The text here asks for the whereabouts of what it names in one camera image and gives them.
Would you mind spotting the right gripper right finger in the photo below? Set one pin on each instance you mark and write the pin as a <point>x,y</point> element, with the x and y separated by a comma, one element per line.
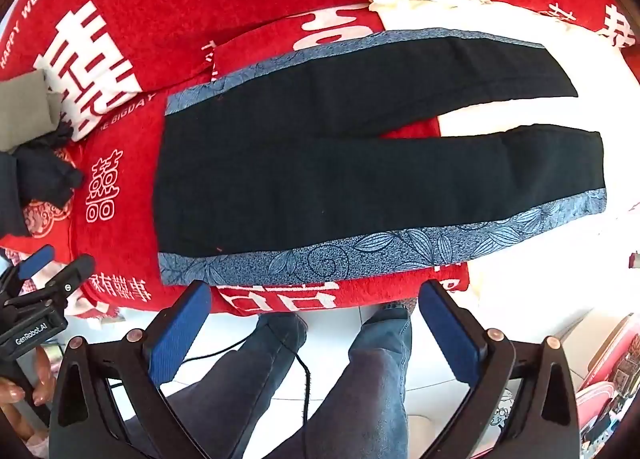
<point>542,423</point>

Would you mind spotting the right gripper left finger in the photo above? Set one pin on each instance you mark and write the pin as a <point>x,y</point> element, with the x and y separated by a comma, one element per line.
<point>85,421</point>

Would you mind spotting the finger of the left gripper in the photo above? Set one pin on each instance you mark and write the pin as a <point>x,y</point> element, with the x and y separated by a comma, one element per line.
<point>70,278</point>
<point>35,263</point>

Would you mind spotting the black pants blue patterned trim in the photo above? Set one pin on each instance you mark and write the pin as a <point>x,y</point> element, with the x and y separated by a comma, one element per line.
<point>290,171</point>

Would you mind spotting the person left hand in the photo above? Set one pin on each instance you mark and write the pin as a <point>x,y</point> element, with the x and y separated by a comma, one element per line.
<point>11,394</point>

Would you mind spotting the colourful boxes at right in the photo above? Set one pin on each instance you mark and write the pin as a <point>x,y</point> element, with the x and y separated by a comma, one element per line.
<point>604,363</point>

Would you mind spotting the dark black folded garment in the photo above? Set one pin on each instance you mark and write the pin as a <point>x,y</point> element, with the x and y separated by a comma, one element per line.
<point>34,172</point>

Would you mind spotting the person left leg jeans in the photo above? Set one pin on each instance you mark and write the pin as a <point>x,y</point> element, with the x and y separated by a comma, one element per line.
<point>221,411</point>

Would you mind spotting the person leg jeans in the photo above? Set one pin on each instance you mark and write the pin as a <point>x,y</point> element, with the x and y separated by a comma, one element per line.
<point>364,414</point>
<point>221,411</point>

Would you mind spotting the grey folded garment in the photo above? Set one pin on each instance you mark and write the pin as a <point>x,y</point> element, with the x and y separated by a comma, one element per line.
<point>28,108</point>

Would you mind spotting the cream white blanket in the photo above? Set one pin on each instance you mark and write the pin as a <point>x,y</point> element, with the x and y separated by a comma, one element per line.
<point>551,280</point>

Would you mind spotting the person right leg jeans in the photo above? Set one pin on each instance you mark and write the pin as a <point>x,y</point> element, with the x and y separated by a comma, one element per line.
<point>364,414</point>

